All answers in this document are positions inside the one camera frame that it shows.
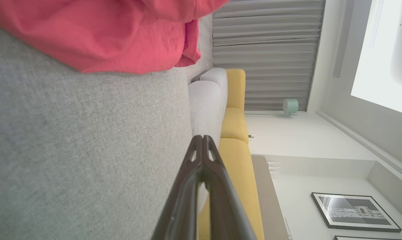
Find mint green floor lamp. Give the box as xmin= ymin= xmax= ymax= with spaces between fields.
xmin=244 ymin=98 xmax=300 ymax=117

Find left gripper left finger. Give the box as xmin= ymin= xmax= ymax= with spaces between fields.
xmin=150 ymin=135 xmax=205 ymax=240

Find red garment with white stripes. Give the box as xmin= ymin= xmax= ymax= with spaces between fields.
xmin=0 ymin=0 xmax=230 ymax=74

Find black framed wall picture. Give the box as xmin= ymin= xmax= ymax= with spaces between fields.
xmin=311 ymin=192 xmax=402 ymax=233
xmin=334 ymin=235 xmax=402 ymax=240

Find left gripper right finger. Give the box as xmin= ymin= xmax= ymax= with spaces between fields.
xmin=203 ymin=134 xmax=257 ymax=240

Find grey pleated curtain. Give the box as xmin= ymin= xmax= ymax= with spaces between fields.
xmin=212 ymin=0 xmax=326 ymax=111

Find light grey sofa cushion section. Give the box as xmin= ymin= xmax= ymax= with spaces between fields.
xmin=188 ymin=68 xmax=229 ymax=215

